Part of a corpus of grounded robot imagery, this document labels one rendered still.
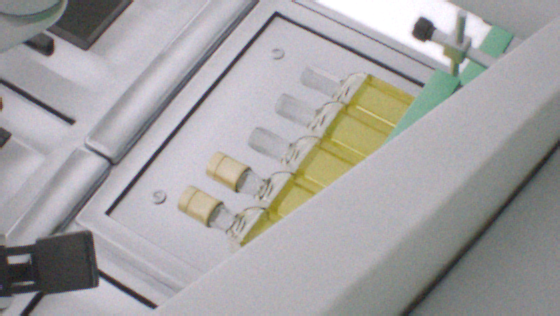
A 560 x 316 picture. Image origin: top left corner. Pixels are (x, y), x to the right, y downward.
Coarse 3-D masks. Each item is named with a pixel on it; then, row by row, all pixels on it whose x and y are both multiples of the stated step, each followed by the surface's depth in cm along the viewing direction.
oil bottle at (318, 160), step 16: (304, 144) 142; (320, 144) 142; (288, 160) 141; (304, 160) 141; (320, 160) 141; (336, 160) 141; (352, 160) 141; (304, 176) 140; (320, 176) 140; (336, 176) 140
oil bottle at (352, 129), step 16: (320, 112) 145; (336, 112) 144; (352, 112) 144; (320, 128) 143; (336, 128) 143; (352, 128) 143; (368, 128) 143; (384, 128) 143; (336, 144) 143; (352, 144) 142; (368, 144) 142
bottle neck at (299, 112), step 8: (280, 96) 148; (288, 96) 148; (280, 104) 147; (288, 104) 147; (296, 104) 147; (304, 104) 147; (280, 112) 148; (288, 112) 147; (296, 112) 147; (304, 112) 146; (312, 112) 146; (296, 120) 147; (304, 120) 146
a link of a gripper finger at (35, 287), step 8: (0, 248) 65; (8, 248) 65; (16, 248) 65; (24, 248) 65; (32, 248) 65; (0, 256) 65; (8, 256) 65; (0, 264) 65; (8, 264) 65; (0, 272) 65; (8, 272) 65; (0, 280) 65; (8, 280) 65; (8, 288) 65; (16, 288) 65; (24, 288) 65; (32, 288) 65; (40, 288) 65
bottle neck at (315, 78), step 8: (312, 64) 151; (304, 72) 151; (312, 72) 150; (320, 72) 150; (328, 72) 151; (304, 80) 151; (312, 80) 150; (320, 80) 150; (328, 80) 150; (336, 80) 150; (312, 88) 151; (320, 88) 150; (328, 88) 150; (328, 96) 150
